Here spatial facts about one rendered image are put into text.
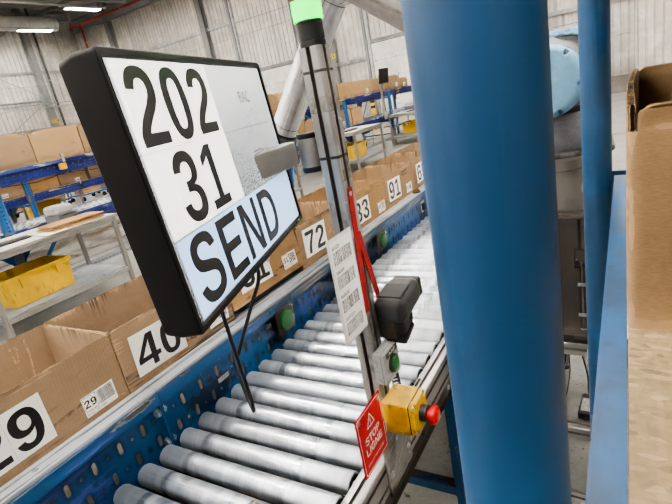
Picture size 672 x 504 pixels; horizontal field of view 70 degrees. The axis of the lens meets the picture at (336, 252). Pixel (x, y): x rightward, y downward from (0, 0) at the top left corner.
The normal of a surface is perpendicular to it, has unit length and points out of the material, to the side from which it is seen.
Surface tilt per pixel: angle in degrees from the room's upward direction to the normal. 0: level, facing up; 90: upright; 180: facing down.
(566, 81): 96
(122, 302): 89
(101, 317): 90
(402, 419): 90
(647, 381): 0
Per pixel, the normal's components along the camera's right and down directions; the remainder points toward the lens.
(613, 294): -0.18, -0.94
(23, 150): 0.85, 0.00
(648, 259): -0.50, 0.36
